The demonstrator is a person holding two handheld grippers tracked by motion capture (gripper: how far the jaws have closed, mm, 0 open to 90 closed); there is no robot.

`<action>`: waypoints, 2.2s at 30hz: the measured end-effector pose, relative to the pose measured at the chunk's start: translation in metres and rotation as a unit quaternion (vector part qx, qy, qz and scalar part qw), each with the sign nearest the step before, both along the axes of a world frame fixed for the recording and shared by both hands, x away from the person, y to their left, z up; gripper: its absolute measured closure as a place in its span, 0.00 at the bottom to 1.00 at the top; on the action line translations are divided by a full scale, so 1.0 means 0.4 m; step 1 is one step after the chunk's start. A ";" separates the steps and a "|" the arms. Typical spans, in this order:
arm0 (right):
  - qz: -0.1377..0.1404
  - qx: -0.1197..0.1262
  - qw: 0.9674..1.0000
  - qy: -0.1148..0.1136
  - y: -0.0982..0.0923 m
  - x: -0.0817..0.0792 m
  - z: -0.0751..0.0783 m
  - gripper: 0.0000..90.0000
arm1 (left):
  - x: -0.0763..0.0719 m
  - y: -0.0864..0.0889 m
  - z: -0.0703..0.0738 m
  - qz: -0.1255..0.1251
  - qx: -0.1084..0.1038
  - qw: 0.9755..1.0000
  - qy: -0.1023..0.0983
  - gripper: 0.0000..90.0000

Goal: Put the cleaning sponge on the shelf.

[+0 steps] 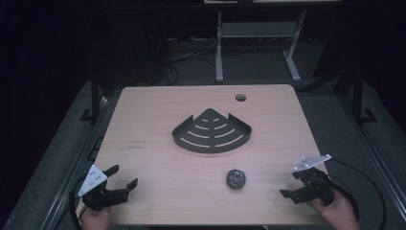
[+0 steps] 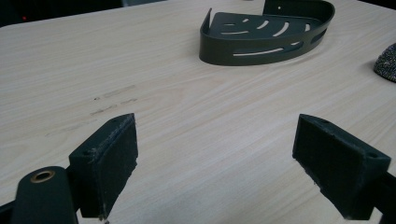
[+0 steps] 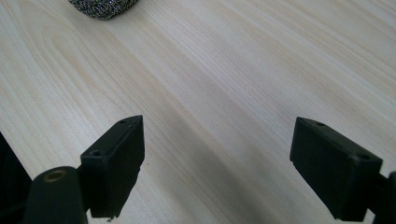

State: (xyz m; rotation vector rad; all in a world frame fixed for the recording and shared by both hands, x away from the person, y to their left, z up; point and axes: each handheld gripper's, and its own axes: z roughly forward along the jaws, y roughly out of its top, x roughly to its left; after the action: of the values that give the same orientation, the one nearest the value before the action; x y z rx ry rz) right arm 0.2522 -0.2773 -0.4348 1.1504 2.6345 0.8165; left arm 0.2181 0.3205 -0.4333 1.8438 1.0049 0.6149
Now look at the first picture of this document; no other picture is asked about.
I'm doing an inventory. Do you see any aluminium floor rail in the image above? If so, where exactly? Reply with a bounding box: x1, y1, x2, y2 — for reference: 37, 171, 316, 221
337, 95, 406, 214
39, 92, 124, 230

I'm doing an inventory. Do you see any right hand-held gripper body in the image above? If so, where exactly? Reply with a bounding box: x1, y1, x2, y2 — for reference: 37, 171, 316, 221
293, 153, 335, 206

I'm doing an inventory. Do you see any grey metal desk frame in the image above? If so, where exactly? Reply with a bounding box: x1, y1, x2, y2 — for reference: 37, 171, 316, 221
214, 9, 308, 84

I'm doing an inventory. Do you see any black metal post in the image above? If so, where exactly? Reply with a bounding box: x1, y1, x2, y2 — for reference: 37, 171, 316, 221
351, 67, 378, 127
79, 71, 102, 126

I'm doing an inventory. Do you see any bundle of floor cables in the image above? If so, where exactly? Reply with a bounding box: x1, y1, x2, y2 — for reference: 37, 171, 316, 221
147, 34, 222, 84

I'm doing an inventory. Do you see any black metal corner shelf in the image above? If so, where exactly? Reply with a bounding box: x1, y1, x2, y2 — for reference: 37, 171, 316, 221
171, 107, 253, 154

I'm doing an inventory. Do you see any black cable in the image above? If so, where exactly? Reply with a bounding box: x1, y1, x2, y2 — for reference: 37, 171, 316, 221
325, 158, 388, 230
69, 178, 89, 230

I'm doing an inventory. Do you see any steel wool scouring ball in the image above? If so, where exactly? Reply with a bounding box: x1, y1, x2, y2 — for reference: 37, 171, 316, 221
225, 169, 247, 191

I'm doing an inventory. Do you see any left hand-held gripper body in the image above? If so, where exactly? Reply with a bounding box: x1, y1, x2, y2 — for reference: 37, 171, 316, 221
78, 164, 130, 212

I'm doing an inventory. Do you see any person's left hand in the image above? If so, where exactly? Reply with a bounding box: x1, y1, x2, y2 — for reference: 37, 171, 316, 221
79, 206, 113, 230

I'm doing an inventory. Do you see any person's right hand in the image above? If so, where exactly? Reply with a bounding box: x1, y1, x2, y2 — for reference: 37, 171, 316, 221
307, 189, 361, 230

